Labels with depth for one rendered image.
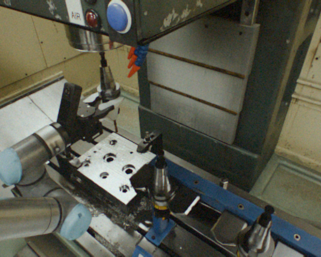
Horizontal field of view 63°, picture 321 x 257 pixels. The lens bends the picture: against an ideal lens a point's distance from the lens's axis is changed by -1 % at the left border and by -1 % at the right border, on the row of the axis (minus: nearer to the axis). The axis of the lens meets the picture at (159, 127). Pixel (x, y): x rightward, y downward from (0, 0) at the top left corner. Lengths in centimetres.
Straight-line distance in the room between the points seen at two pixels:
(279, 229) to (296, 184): 101
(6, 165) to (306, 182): 139
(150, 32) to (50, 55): 155
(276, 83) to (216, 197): 56
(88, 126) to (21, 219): 29
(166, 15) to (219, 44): 67
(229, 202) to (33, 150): 44
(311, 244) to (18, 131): 148
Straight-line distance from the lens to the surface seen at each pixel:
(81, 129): 73
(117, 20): 32
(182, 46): 109
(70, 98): 68
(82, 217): 62
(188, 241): 90
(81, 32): 63
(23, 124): 170
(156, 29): 33
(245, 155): 123
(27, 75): 181
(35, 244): 121
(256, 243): 53
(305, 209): 150
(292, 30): 96
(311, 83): 138
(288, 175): 161
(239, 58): 99
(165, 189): 59
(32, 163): 66
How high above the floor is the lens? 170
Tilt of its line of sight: 39 degrees down
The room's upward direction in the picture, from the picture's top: 2 degrees counter-clockwise
